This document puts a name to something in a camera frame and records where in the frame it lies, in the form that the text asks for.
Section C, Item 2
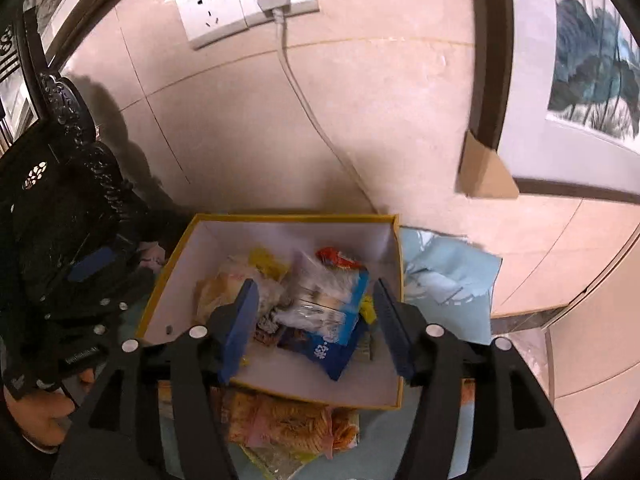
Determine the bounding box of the dark carved wooden bench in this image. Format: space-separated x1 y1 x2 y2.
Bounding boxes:
0 10 191 361

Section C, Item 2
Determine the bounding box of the cardboard corner protector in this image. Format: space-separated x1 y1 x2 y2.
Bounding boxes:
455 130 521 200

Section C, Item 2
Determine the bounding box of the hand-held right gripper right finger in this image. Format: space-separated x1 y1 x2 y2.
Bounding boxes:
372 277 583 480

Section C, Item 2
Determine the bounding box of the teal printed cloth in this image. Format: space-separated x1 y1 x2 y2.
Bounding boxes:
120 226 503 480

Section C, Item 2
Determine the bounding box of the framed lotus painting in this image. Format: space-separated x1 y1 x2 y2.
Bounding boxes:
467 0 640 206

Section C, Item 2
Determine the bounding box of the yellow cardboard box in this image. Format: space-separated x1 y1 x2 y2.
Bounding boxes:
135 212 405 411

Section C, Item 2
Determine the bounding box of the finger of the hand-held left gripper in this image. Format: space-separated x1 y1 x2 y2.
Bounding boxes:
92 240 151 336
42 245 115 317

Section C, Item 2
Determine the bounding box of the yellow snack packet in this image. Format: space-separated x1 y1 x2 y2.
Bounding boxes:
247 247 291 282

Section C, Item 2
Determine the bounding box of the person's left hand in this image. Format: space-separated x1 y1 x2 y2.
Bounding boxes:
0 367 96 448

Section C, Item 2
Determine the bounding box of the clear beige biscuit packet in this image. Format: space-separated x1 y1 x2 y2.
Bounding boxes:
194 255 251 326

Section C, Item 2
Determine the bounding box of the cream cabinet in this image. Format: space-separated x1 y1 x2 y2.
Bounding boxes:
542 230 640 480

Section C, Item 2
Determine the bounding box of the pink patterned cloth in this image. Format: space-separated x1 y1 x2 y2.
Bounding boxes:
137 241 168 273

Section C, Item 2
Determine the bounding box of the blue white snack packet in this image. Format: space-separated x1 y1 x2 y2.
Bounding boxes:
274 249 372 382

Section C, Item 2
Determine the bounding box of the red orange snack packet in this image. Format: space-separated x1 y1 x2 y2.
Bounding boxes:
315 246 362 269

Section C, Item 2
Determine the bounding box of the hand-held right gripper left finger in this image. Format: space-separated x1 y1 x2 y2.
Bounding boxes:
50 279 261 480

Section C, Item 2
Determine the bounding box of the dark brown snack packet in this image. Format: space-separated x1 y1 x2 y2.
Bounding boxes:
254 309 302 349

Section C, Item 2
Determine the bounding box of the person's left forearm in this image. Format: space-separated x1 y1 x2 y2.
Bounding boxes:
0 430 63 480

